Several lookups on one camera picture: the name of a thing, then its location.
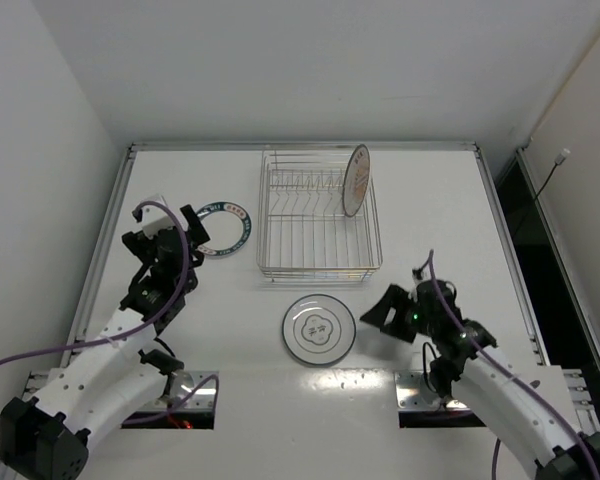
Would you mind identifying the green rimmed white plate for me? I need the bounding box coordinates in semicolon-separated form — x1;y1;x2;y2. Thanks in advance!
197;201;253;259

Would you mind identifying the black rimmed flower plate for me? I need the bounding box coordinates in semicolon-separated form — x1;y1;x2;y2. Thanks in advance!
281;294;357;367

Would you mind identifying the orange sunburst white plate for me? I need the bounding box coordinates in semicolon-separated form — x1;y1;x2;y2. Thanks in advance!
342;144;371;218

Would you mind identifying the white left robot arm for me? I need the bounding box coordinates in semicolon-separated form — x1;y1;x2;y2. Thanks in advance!
0;199;210;479

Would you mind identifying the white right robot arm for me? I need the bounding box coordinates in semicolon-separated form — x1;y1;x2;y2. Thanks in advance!
361;280;600;479

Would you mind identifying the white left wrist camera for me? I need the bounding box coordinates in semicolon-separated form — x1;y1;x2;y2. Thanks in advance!
136;206;174;238

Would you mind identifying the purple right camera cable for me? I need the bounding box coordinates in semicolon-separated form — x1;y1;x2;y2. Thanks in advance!
419;248;600;480

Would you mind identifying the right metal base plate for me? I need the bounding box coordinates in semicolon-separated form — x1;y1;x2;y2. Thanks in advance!
394;370;471;414

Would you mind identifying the metal base plate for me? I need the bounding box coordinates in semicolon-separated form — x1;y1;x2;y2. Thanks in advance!
394;370;471;414
22;368;219;414

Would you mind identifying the metal wire dish rack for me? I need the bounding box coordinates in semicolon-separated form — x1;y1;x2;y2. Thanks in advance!
256;145;383;283

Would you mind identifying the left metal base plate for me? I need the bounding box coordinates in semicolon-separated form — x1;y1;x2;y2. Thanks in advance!
22;368;219;414

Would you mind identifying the black wall cable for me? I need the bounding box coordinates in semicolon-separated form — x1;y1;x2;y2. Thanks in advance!
510;147;571;241

